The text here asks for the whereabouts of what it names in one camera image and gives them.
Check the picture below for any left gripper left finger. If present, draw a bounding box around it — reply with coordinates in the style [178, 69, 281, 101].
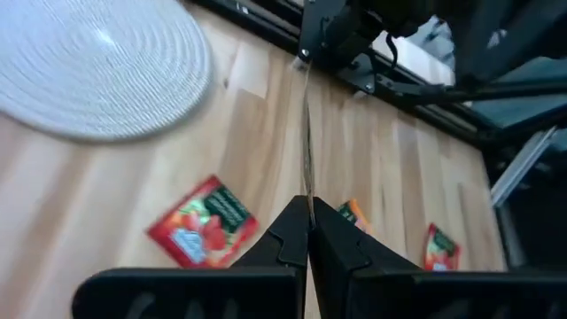
[229, 194, 311, 319]

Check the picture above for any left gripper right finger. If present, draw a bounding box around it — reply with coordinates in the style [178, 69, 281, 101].
[307, 197, 423, 319]

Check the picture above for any red tea packet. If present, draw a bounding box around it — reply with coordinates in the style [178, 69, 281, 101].
[144, 174, 261, 271]
[422, 222, 462, 272]

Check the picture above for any orange tea packet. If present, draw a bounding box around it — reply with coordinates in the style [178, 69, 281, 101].
[335, 198, 374, 235]

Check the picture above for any white woven round placemat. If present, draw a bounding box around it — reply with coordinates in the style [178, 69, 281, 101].
[0, 0, 214, 144]

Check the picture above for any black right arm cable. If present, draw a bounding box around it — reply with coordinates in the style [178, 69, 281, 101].
[384, 31, 400, 75]

